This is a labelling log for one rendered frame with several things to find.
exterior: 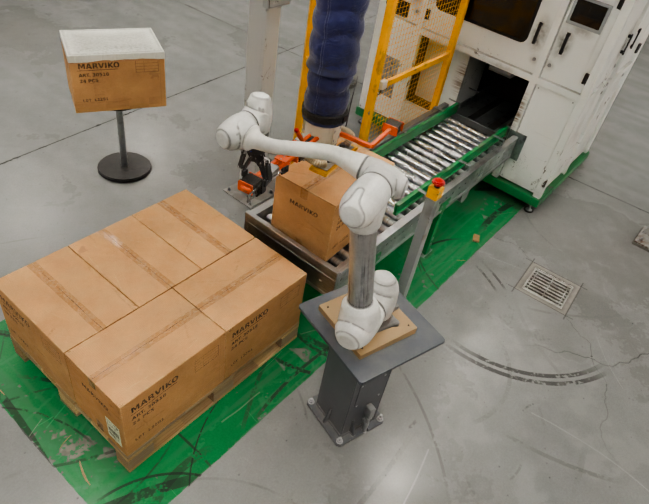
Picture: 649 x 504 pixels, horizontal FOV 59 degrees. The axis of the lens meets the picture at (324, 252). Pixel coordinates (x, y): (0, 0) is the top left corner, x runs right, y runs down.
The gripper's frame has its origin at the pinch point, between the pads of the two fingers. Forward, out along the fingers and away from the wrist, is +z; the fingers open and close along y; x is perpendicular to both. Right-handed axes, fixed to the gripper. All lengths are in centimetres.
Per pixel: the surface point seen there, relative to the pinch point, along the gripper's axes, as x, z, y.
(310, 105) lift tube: -49, -17, 4
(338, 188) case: -63, 32, -12
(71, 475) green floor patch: 99, 126, 24
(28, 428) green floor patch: 94, 126, 59
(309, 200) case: -50, 37, -2
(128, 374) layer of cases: 68, 72, 13
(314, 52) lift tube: -48, -42, 5
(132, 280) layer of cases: 26, 72, 52
